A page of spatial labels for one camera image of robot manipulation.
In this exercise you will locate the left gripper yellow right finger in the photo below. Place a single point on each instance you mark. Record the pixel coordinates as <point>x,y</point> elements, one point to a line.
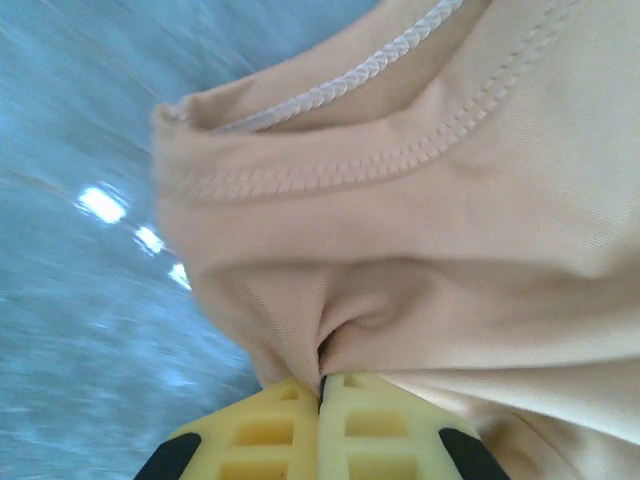
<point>380,430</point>

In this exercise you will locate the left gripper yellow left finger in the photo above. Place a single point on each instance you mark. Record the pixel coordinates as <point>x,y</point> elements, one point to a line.
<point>260,440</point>

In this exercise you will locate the orange t-shirt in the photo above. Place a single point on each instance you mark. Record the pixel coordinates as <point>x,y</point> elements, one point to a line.
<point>425,250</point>

